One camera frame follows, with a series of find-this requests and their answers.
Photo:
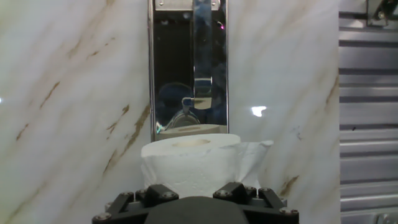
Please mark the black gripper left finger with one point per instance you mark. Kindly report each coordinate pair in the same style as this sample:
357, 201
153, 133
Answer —
155, 193

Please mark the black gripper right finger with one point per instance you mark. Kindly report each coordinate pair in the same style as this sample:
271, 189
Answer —
233, 189

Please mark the white toilet paper roll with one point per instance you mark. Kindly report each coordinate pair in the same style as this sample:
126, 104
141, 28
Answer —
192, 168

